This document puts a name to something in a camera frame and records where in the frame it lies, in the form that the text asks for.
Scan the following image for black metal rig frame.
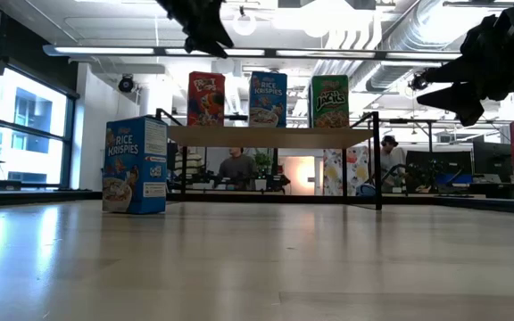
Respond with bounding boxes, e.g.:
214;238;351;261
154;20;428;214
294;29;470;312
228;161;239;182
0;189;514;213

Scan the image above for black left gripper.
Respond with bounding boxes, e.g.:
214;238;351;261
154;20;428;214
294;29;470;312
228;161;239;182
156;0;236;60

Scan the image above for round white ceiling lamp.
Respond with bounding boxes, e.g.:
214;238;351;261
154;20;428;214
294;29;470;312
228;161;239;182
232;7;258;37

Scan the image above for black computer monitor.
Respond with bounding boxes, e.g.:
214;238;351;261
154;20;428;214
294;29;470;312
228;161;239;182
406;150;473;191
473;140;514;182

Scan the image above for silver ventilation duct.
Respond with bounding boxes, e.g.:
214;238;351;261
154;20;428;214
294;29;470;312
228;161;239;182
323;0;490;94

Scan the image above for green Apple Jacks cereal box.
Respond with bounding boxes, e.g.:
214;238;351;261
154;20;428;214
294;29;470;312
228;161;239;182
310;74;351;129

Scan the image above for potted green plant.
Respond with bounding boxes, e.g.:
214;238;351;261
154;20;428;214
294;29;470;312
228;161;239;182
253;151;274;179

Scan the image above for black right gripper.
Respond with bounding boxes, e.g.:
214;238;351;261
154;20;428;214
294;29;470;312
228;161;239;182
416;0;514;128

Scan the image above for black robot workstation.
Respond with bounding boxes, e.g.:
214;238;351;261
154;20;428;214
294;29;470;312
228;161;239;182
167;113;292;193

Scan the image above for black ceiling spotlight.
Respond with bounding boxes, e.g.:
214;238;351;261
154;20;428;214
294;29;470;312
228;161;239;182
118;73;136;95
407;70;428;93

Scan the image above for person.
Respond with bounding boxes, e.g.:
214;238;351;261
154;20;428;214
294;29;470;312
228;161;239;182
375;135;408;193
172;145;205;180
218;146;258;180

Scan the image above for blue Rice Krispies cereal box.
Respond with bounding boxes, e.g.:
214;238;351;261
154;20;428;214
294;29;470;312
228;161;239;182
248;70;288;129
102;115;169;215

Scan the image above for long ceiling light bar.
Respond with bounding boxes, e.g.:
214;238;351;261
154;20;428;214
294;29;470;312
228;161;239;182
42;44;463;63

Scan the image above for colourful patterned panel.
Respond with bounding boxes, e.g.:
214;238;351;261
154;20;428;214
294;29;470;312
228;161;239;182
322;146;370;197

